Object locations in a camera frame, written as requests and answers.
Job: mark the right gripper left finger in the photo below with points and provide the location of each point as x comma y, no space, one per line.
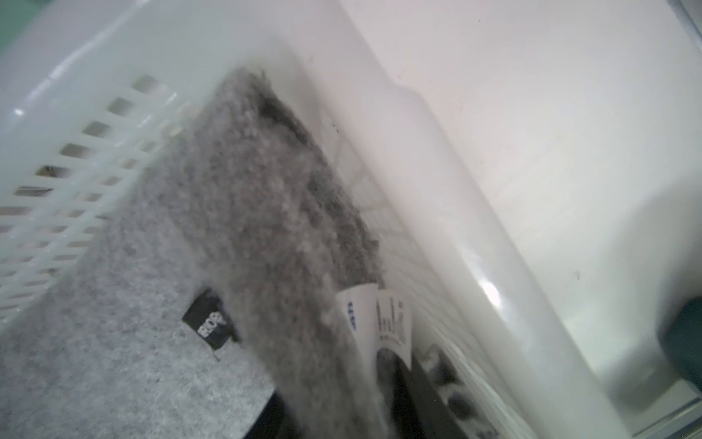
273,421

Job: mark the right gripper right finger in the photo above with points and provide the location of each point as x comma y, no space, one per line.
418,411

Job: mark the grey scarf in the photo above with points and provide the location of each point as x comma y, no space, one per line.
243,203

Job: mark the white plastic basket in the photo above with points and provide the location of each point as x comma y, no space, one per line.
91,91

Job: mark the dark green mug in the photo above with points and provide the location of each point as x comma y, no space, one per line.
681,342

